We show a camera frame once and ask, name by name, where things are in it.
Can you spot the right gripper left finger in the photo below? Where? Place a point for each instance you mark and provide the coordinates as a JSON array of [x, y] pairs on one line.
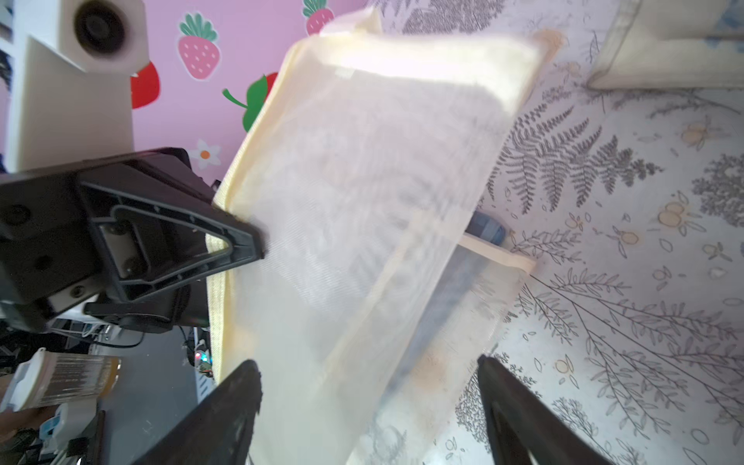
[[220, 429]]

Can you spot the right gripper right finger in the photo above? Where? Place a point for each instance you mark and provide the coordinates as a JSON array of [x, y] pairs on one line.
[[520, 429]]

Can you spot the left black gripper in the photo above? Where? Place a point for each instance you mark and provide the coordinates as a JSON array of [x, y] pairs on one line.
[[116, 236]]

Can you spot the blue grey pouch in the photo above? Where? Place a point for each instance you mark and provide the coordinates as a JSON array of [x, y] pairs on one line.
[[486, 228]]

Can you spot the cream canvas tote bag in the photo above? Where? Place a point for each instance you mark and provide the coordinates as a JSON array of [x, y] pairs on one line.
[[672, 44]]

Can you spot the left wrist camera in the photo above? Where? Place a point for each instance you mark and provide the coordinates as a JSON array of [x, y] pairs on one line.
[[72, 62]]

